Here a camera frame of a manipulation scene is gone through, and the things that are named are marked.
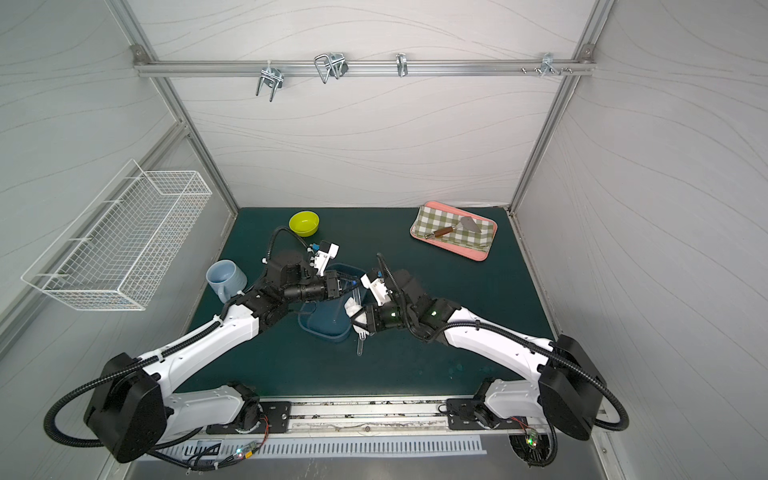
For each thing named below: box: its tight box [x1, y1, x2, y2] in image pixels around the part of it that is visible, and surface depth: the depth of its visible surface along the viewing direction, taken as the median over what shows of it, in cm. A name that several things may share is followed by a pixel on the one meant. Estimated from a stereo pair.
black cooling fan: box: [509, 433, 553, 466], surface depth 73 cm
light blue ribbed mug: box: [206, 259, 248, 303], surface depth 95 cm
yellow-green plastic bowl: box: [288, 210, 320, 238], surface depth 114 cm
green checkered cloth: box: [412, 205, 495, 252], surface depth 115 cm
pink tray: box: [410, 209, 492, 262], surface depth 110 cm
